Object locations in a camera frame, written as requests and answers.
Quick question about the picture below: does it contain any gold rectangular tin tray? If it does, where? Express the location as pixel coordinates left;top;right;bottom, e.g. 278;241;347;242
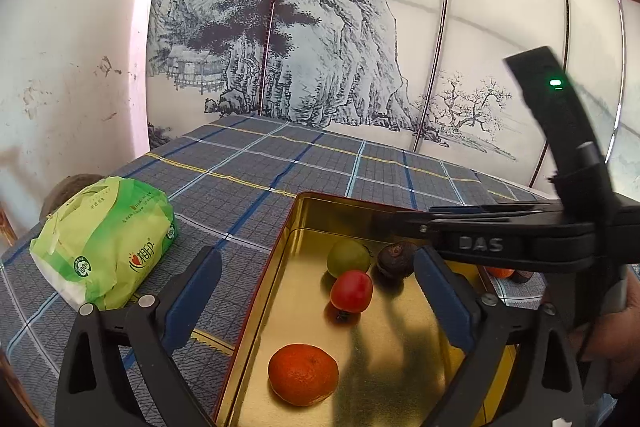
211;190;518;427

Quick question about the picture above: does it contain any orange mandarin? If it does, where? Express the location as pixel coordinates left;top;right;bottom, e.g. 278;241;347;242
485;267;514;280
268;343;340;407

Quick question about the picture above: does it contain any blue plaid tablecloth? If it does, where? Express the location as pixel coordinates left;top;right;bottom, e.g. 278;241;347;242
0;114;618;427

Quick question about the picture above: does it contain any small dark mangosteen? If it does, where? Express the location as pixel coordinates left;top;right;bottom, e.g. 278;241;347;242
509;270;534;284

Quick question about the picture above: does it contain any green tissue pack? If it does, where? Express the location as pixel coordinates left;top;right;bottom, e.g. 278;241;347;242
29;176;178;311

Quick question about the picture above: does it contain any landscape painted folding screen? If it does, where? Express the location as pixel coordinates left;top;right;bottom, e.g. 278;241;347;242
146;0;639;197

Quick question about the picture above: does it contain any red tomato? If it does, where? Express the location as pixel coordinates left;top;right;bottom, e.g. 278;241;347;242
330;270;373;313

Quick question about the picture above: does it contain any right hand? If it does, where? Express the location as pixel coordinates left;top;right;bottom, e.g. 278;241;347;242
582;268;640;398

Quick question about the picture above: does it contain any dark purple passion fruit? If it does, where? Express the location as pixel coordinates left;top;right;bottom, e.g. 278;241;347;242
376;242;419;280

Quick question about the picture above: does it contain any brown round stool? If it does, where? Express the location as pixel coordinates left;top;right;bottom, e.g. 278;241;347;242
39;173;102;221

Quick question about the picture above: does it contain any green round fruit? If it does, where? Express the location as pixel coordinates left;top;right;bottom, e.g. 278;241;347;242
326;239;371;279

